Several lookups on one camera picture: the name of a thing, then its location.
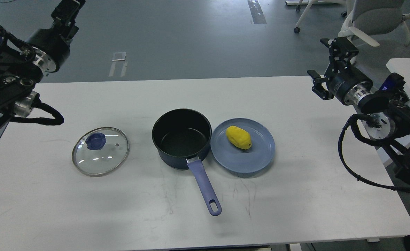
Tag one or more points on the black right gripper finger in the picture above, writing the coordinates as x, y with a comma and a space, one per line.
341, 51
317, 88

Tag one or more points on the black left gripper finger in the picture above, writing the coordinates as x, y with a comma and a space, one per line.
64, 16

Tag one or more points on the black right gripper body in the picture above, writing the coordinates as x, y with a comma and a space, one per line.
349, 85

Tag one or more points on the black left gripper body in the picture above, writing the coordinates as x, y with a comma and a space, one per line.
52, 49

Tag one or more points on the yellow toy potato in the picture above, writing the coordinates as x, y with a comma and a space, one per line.
238, 137

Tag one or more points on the glass pot lid blue knob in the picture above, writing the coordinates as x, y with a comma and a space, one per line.
100, 151

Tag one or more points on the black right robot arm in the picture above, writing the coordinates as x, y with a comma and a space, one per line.
384, 116

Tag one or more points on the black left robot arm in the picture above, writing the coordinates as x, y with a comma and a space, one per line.
24, 63

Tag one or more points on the white grey office chair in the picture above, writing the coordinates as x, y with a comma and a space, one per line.
374, 17

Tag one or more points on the blue round plate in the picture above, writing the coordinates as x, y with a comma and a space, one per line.
250, 161

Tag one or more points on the dark blue saucepan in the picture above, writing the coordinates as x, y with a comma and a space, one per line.
183, 140

